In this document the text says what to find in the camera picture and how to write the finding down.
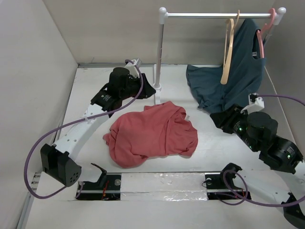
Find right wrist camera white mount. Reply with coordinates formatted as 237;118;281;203
241;93;264;114

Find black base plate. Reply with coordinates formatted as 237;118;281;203
76;173;122;201
202;172;251;200

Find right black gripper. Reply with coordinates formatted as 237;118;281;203
210;102;258;151

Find beige wooden hanger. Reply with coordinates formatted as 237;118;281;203
220;10;240;85

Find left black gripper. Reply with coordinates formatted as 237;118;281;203
120;73;155;100

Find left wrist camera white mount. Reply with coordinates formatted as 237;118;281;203
125;58;142;78

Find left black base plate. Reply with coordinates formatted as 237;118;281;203
76;173;122;201

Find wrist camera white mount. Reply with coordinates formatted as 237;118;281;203
241;93;264;114
125;58;142;78

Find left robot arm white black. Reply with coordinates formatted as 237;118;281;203
41;67;156;189

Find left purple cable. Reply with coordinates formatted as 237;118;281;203
24;59;145;199

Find red t shirt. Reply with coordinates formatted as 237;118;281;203
103;101;198;168

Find white metal clothes rack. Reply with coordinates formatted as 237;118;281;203
153;7;286;104

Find pink plastic hanger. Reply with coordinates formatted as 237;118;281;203
256;8;277;59

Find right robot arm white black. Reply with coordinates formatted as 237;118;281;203
210;105;305;229

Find teal t shirt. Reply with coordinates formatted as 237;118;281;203
186;19;265;113

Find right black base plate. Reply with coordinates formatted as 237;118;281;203
202;172;251;200

